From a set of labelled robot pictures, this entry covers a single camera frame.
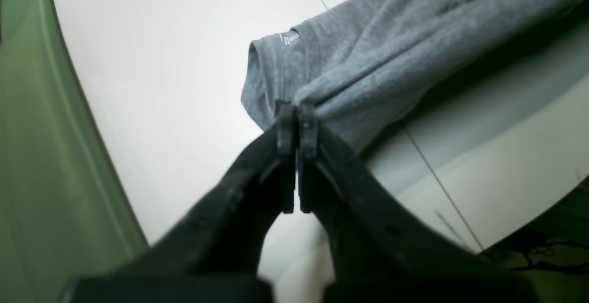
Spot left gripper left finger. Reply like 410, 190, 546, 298
60, 102, 297, 303

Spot grey t-shirt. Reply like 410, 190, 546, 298
241, 0, 582, 151

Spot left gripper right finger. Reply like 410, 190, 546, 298
297, 105, 538, 303

